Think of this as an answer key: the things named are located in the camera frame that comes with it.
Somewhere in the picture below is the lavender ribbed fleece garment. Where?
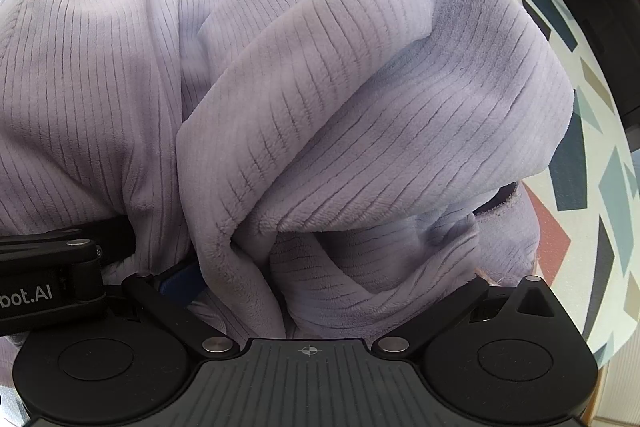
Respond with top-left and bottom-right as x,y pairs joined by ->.
1,0 -> 574,341

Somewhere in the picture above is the black bedside furniture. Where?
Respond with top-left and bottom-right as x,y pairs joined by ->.
565,0 -> 639,150

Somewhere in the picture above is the geometric patterned bed sheet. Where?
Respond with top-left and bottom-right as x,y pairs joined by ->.
518,0 -> 639,365

